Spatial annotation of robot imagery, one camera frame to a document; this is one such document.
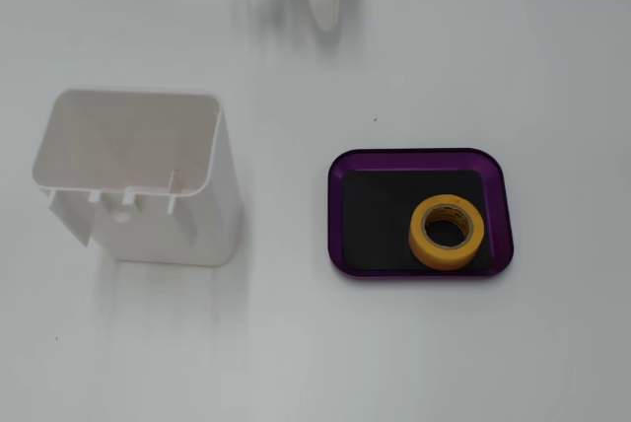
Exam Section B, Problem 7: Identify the yellow tape roll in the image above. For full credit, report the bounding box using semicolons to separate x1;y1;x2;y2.
407;191;487;271

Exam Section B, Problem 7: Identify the white plastic box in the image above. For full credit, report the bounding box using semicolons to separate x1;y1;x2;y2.
31;88;244;268

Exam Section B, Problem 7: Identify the purple metal tray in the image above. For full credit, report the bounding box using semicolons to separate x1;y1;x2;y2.
326;146;515;279

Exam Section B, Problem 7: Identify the black tray mat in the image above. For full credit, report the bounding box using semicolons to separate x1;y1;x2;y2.
341;168;496;270

